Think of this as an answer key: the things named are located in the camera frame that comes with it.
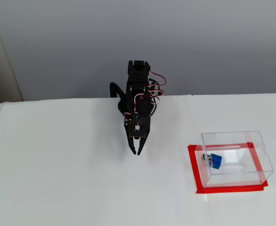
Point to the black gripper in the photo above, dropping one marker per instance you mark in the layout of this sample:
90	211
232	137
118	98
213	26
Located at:
130	133

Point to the blue lego brick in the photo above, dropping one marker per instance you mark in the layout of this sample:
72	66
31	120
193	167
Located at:
216	161

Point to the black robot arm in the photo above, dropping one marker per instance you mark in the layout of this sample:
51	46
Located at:
138	75

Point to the transparent plastic box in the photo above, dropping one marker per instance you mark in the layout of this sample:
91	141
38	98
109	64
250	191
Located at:
241	169

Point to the black table clamp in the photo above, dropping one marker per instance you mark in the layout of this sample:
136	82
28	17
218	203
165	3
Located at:
115	88

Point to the red tape frame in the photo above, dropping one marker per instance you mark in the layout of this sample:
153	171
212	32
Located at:
191	164

